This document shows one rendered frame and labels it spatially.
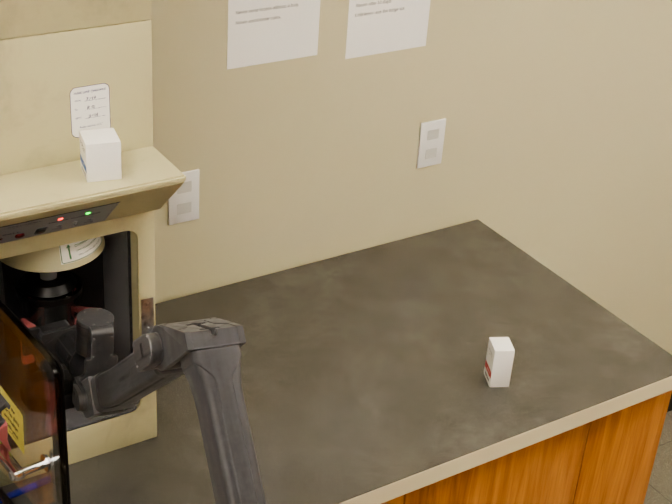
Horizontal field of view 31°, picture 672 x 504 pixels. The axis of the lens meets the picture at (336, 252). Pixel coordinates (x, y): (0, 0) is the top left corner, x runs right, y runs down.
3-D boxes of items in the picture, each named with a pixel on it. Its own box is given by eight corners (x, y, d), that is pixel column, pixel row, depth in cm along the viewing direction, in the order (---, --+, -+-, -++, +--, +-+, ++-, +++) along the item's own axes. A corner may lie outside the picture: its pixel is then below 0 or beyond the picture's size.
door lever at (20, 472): (22, 439, 172) (21, 424, 170) (51, 475, 165) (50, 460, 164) (-14, 452, 169) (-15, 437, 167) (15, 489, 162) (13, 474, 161)
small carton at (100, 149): (80, 167, 176) (78, 130, 173) (114, 164, 177) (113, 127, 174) (87, 182, 172) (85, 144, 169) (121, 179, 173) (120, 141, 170)
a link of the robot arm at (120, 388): (154, 369, 145) (236, 357, 150) (146, 323, 146) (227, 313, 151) (70, 422, 182) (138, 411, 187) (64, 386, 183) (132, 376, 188)
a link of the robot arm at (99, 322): (78, 416, 180) (133, 408, 184) (82, 352, 175) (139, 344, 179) (57, 373, 189) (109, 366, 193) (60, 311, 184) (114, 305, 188)
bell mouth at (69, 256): (-22, 232, 196) (-25, 202, 193) (80, 210, 205) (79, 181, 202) (14, 283, 183) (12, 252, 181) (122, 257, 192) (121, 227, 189)
